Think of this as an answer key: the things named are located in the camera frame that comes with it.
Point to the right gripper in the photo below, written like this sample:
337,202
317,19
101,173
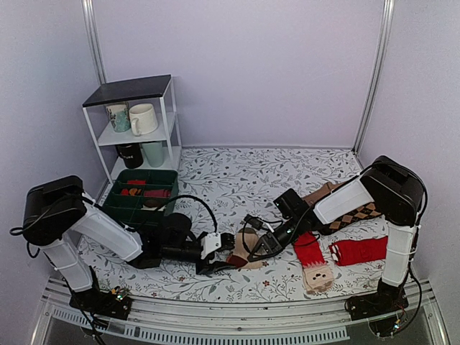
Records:
269,242

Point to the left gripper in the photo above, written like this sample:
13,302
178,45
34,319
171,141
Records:
206,269

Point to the striped beige knit sock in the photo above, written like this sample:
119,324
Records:
245,241

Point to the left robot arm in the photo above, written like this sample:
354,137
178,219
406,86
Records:
52,209

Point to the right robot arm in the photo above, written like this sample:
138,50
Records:
396,192

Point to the red socks in bin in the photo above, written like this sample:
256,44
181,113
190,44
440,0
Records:
141,188

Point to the red beige character sock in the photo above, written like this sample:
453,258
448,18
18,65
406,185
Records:
317,275

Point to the floral patterned table mat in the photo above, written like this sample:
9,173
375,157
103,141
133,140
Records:
219,188

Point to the red folded sock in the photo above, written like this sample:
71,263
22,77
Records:
352,252

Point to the tan brown plain sock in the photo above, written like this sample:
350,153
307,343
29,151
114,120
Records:
323,191

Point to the green divided organizer bin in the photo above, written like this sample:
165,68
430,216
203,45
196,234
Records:
139,197

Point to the pale green cup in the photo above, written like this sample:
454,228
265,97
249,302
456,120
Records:
154,153

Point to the brown argyle sock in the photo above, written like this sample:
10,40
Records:
365,212

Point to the black mug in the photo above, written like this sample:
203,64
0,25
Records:
131,155

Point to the cream ceramic mug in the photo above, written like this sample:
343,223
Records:
143,119

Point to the teal patterned mug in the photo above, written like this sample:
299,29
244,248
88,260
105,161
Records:
118,114

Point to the white metal shelf unit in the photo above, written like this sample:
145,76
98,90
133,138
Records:
160,92

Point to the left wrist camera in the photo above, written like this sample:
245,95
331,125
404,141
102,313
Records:
210,243

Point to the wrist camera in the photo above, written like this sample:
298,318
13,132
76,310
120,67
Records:
210,243
257,223

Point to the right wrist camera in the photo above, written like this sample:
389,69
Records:
257,223

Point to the aluminium front rail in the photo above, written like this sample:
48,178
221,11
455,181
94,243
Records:
320,321

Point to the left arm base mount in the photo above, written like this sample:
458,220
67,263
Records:
113,304

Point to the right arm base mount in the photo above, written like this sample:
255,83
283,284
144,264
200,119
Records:
387,299

